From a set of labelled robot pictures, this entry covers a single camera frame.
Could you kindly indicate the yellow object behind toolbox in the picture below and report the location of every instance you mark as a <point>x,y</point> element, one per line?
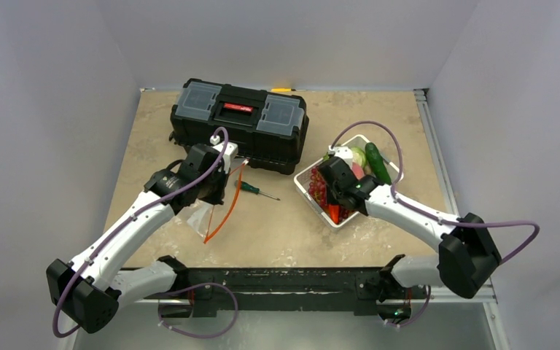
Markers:
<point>281,90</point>

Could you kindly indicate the pink toy peach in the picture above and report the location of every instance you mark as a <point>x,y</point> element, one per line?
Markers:
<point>357,170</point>

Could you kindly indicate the green toy cucumber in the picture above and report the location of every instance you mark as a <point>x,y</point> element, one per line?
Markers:
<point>376,163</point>

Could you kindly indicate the green toy cabbage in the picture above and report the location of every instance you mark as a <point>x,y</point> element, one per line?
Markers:
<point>358,156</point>

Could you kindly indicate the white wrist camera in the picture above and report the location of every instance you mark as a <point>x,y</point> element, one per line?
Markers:
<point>228,151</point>
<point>342,152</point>

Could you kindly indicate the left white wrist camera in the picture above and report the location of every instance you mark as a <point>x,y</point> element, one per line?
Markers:
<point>228,151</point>

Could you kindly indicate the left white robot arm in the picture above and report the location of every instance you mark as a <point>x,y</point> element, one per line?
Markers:
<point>90,288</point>

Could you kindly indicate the orange toy carrot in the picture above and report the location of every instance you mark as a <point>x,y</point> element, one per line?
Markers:
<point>337,213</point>

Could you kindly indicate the light red toy grapes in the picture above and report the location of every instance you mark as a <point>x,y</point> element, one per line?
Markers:
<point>317,187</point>

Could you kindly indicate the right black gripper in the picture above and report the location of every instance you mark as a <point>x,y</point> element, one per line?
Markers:
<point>333,194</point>

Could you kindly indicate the green handle screwdriver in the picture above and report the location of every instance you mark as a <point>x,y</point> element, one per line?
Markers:
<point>244,186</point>

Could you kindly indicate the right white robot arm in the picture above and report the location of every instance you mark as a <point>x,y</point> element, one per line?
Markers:
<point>465,254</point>

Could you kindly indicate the black plastic toolbox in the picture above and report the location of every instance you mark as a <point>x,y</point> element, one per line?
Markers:
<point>268,128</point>

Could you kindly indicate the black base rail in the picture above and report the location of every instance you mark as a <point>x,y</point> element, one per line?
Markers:
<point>349,289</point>

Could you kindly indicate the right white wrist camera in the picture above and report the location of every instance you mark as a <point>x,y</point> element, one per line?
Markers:
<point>342,152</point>

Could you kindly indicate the clear orange-zip bag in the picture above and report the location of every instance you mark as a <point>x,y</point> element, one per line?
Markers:
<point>206,220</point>

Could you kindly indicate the aluminium frame rail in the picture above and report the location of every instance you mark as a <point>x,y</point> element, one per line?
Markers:
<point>490,305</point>

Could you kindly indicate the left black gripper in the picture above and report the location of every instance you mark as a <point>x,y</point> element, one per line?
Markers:
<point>216,197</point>

